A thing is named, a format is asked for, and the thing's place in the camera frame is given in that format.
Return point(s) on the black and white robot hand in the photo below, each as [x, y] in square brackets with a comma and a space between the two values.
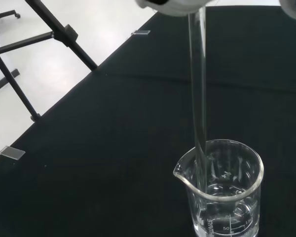
[177, 7]

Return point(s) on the clear glass beaker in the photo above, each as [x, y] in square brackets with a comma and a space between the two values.
[224, 197]

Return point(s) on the black tripod stand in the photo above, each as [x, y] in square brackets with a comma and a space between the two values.
[64, 34]

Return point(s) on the black bench cloth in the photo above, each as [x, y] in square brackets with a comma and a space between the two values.
[128, 138]

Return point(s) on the black wheeled chair base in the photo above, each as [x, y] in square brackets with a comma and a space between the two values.
[3, 17]

